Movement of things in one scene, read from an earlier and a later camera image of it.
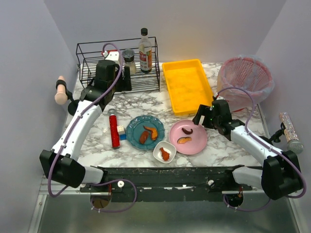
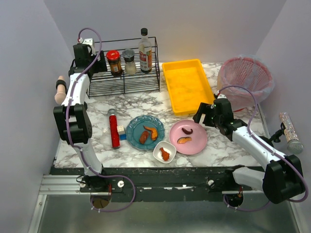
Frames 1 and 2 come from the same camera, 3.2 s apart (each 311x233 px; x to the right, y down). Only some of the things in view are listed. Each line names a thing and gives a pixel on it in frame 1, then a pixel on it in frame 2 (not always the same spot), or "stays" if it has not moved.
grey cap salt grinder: [128, 54] stays
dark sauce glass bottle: [145, 52] stays
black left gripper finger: [127, 86] -> [102, 65]
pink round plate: [189, 138] stays
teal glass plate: [136, 126] stays
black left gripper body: [125, 79] -> [99, 64]
